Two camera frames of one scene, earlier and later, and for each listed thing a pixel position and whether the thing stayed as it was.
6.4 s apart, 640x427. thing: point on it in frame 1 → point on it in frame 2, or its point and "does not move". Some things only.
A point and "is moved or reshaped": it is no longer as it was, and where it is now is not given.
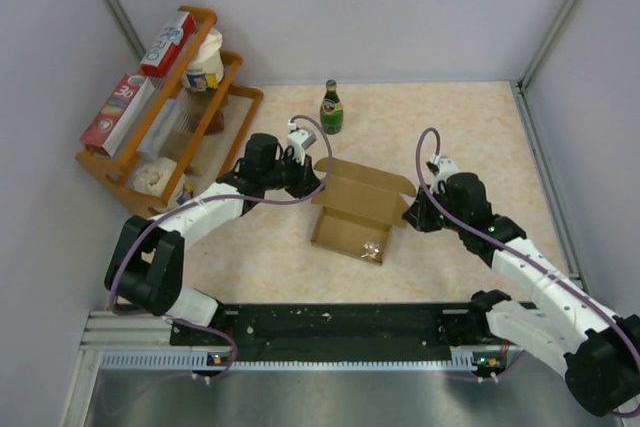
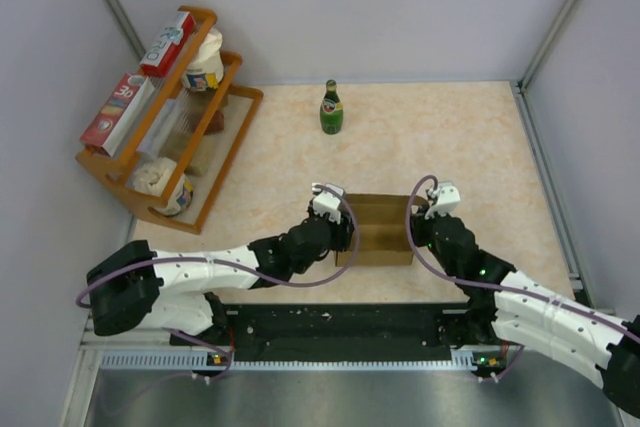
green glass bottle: [331, 110] does not move
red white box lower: [117, 113] does not move
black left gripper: [306, 178] → [342, 232]
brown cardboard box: [358, 207] is moved or reshaped
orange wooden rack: [189, 120] does not move
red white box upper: [165, 52] does not move
